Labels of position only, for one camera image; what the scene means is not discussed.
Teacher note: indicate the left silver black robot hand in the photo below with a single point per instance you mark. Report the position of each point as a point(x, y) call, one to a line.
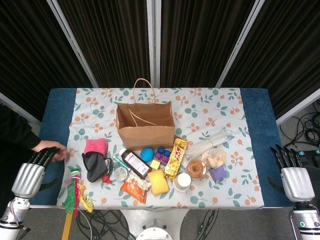
point(27, 176)

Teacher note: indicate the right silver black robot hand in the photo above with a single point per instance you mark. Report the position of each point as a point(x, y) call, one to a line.
point(296, 181)

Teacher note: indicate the person's bare hand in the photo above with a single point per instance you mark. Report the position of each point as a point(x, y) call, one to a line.
point(47, 144)

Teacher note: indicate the clear white cracker bag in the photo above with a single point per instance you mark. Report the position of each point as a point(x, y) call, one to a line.
point(213, 157)

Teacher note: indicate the transparent plastic bundle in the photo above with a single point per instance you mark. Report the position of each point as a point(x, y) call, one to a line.
point(212, 142)

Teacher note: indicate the mont blanc dessert plastic cup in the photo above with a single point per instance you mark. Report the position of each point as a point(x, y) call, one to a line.
point(196, 170)

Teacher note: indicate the white paper cup stack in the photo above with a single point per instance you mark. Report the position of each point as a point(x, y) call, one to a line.
point(182, 181)

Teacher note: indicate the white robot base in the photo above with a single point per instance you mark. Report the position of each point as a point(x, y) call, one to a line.
point(153, 220)

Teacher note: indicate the person's black sleeved forearm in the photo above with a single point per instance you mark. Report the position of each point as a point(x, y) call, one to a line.
point(15, 132)

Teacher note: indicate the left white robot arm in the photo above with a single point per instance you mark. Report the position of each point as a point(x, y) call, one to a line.
point(11, 220)

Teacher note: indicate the teal marker pen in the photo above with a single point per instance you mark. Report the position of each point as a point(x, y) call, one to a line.
point(121, 162)

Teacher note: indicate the orange snack packet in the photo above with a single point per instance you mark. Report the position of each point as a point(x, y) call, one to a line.
point(135, 188)

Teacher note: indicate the brown paper bag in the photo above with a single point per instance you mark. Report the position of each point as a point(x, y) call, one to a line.
point(146, 136)

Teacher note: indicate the yellow candy bar wrapper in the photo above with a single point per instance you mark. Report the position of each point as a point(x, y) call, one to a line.
point(176, 158)

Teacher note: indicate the black power strip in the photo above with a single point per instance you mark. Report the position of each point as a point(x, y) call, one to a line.
point(311, 153)

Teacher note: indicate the blue table pad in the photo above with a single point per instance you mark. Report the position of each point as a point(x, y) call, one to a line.
point(60, 112)

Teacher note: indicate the pink towel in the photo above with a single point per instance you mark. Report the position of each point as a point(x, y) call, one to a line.
point(96, 146)

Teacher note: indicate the colourful feather toy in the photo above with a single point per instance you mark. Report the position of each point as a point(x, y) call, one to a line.
point(73, 195)

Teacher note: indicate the dark grey cloth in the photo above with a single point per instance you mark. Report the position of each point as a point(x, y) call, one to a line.
point(95, 167)

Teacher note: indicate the floral tablecloth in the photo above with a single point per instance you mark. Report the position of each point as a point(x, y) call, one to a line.
point(100, 105)

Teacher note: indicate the small red cap bottle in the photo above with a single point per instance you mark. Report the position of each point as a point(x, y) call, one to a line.
point(106, 178)

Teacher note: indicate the round clear tin with clips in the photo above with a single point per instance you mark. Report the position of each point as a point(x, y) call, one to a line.
point(121, 173)

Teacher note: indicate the brown medicine bottle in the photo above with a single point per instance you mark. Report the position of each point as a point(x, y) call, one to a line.
point(136, 163)

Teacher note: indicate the black ribbed partition panel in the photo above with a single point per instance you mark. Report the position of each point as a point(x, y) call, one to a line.
point(107, 40)
point(200, 40)
point(30, 50)
point(287, 50)

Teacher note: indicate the blue ball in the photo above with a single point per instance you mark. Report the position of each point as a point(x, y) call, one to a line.
point(147, 153)

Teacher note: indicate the small yellow cube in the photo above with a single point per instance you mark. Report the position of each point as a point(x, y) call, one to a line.
point(155, 165)

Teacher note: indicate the purple blue building block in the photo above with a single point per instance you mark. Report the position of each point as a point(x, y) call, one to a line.
point(162, 156)

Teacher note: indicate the yellow sponge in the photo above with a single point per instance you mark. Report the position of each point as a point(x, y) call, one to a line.
point(158, 182)

